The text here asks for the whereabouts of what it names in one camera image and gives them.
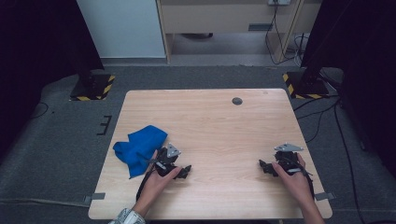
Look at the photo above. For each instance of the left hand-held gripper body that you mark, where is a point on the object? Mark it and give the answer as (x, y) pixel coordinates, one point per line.
(165, 161)

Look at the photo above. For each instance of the light wooden desk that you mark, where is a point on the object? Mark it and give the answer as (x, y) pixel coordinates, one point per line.
(218, 17)

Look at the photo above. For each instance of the black stand base striped edge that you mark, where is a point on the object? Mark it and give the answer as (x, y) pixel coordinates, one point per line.
(93, 88)
(306, 88)

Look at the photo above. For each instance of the black floor tape mark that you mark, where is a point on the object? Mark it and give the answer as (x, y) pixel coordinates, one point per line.
(106, 124)

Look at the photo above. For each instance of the blue cloth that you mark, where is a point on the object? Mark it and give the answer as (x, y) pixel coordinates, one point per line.
(141, 149)

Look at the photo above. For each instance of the white panel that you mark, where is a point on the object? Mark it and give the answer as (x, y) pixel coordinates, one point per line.
(121, 28)

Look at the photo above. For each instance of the grey tape piece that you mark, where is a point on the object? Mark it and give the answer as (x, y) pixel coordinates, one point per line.
(96, 196)
(323, 196)

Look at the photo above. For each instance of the person's right hand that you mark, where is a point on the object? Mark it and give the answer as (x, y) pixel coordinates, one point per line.
(297, 185)

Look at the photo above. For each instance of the black curtain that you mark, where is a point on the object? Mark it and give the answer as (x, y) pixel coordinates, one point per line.
(364, 46)
(37, 46)

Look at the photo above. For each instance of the grey round table grommet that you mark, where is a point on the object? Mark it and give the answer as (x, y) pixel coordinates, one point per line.
(237, 101)

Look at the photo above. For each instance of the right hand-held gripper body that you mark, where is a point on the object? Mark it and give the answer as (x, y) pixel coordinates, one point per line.
(286, 158)

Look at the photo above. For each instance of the person's left hand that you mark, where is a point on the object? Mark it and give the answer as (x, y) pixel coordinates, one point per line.
(155, 186)

